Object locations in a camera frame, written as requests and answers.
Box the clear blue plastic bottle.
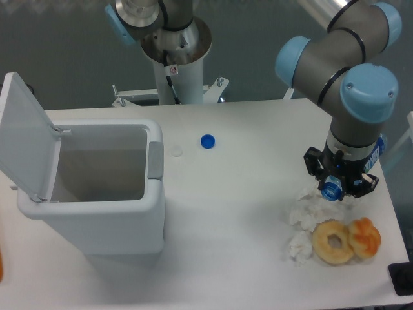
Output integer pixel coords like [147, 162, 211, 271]
[321, 134, 387, 202]

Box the blue bottle cap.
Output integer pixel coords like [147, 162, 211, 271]
[200, 134, 216, 149]

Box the orange object at edge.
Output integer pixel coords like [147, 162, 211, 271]
[0, 246, 5, 282]

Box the white trash can lid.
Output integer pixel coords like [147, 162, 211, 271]
[1, 72, 73, 203]

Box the large crumpled white tissue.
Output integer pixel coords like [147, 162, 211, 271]
[287, 183, 352, 233]

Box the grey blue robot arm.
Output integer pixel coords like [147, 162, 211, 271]
[105, 1, 402, 201]

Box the white bottle cap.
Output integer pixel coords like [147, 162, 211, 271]
[170, 145, 183, 158]

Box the white trash can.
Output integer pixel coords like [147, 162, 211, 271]
[17, 119, 165, 255]

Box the orange twisted pastry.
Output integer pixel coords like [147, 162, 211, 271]
[348, 217, 381, 259]

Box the black device at edge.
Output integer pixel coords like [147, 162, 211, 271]
[388, 262, 412, 296]

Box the plain ring donut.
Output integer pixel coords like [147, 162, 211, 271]
[312, 220, 354, 265]

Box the black cable on pedestal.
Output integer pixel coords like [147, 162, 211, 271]
[163, 50, 181, 105]

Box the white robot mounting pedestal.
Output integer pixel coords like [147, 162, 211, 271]
[112, 17, 229, 107]

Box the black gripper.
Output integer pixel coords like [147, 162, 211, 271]
[303, 144, 379, 198]

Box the small crumpled white tissue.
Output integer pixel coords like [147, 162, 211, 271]
[288, 231, 313, 266]

